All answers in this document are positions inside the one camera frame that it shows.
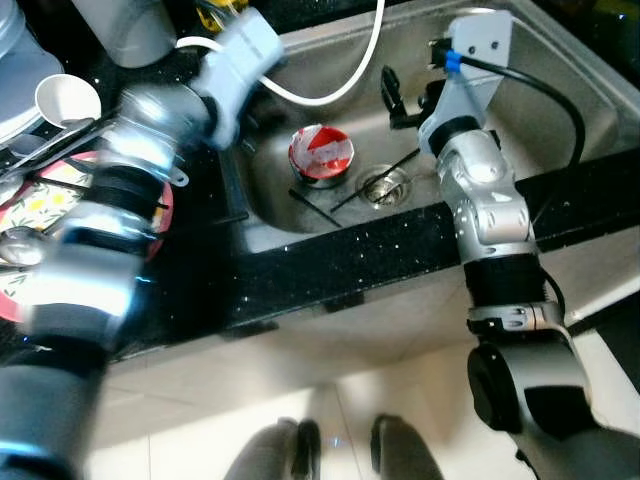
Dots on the grey robot right leg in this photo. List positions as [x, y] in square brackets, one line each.
[405, 450]

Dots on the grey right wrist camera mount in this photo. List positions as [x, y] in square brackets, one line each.
[485, 50]

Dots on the grey cylindrical container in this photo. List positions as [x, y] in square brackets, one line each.
[125, 30]

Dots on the grey cabinet door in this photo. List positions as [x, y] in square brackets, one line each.
[350, 320]

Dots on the grey robot left leg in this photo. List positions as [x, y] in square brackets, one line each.
[270, 450]

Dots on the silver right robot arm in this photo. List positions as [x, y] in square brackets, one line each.
[490, 210]

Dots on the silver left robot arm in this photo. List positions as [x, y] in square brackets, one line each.
[100, 200]

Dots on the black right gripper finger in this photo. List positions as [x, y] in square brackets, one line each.
[391, 90]

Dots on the pink rimmed floral plate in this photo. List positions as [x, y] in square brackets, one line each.
[40, 205]

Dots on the red and white bowl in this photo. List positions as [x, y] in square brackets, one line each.
[320, 150]

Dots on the stainless steel sink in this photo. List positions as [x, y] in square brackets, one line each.
[560, 90]

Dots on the metal sink drain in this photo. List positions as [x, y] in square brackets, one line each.
[385, 185]

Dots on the grey robot leg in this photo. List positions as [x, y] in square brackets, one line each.
[270, 450]
[405, 450]

